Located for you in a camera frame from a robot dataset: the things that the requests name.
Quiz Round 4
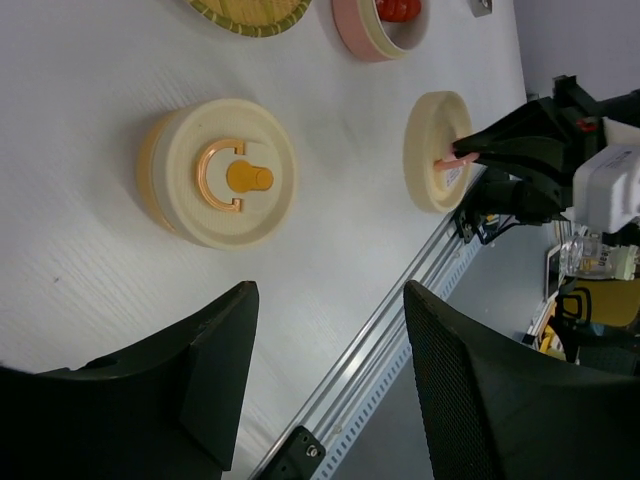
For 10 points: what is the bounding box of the round bamboo plate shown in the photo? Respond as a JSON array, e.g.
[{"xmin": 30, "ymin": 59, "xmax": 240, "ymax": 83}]
[{"xmin": 186, "ymin": 0, "xmax": 311, "ymax": 38}]

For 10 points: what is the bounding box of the yellow chair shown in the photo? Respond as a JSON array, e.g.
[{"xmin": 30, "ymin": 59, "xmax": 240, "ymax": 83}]
[{"xmin": 555, "ymin": 279, "xmax": 639, "ymax": 328}]

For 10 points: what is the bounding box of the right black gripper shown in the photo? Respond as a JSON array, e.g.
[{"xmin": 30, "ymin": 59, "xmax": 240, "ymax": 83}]
[{"xmin": 453, "ymin": 97, "xmax": 574, "ymax": 223}]

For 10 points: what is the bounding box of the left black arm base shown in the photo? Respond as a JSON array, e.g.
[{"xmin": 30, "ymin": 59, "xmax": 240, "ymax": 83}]
[{"xmin": 258, "ymin": 425, "xmax": 326, "ymax": 480}]

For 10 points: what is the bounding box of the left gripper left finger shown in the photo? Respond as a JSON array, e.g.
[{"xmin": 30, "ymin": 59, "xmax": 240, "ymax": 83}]
[{"xmin": 1, "ymin": 281, "xmax": 259, "ymax": 479}]

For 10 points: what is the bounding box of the cream lid pink handle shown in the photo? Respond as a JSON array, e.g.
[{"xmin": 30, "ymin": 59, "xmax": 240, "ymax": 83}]
[{"xmin": 403, "ymin": 91, "xmax": 472, "ymax": 213}]

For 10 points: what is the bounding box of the pink lunch container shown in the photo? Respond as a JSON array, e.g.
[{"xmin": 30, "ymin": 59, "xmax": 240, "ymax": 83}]
[{"xmin": 331, "ymin": 0, "xmax": 430, "ymax": 63}]

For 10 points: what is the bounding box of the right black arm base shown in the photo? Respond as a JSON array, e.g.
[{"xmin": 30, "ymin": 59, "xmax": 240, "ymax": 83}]
[{"xmin": 453, "ymin": 207, "xmax": 518, "ymax": 245}]

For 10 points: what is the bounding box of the perforated cable duct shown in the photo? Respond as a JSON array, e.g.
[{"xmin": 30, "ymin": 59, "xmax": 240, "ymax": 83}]
[{"xmin": 313, "ymin": 233, "xmax": 481, "ymax": 479}]

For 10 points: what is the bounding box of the clear glass jar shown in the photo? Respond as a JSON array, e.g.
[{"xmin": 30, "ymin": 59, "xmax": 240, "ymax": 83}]
[{"xmin": 559, "ymin": 235, "xmax": 614, "ymax": 280}]

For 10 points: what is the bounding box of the aluminium front rail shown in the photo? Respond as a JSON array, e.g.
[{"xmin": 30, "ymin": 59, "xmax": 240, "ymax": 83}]
[{"xmin": 244, "ymin": 164, "xmax": 491, "ymax": 480}]

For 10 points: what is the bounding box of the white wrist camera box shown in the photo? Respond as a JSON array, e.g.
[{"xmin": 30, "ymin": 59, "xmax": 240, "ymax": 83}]
[{"xmin": 573, "ymin": 144, "xmax": 639, "ymax": 233}]

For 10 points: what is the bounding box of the orange lunch container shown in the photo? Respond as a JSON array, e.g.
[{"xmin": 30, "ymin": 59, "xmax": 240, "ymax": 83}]
[{"xmin": 136, "ymin": 112, "xmax": 176, "ymax": 234}]

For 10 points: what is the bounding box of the cream lid orange handle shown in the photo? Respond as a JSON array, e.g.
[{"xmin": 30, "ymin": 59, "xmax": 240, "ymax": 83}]
[{"xmin": 152, "ymin": 99, "xmax": 297, "ymax": 250}]

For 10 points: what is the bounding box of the red sausage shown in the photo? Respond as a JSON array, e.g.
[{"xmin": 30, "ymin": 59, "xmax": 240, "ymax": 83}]
[{"xmin": 375, "ymin": 0, "xmax": 422, "ymax": 23}]

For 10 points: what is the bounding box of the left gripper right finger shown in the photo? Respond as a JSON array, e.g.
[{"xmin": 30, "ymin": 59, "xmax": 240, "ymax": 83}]
[{"xmin": 403, "ymin": 281, "xmax": 639, "ymax": 479}]

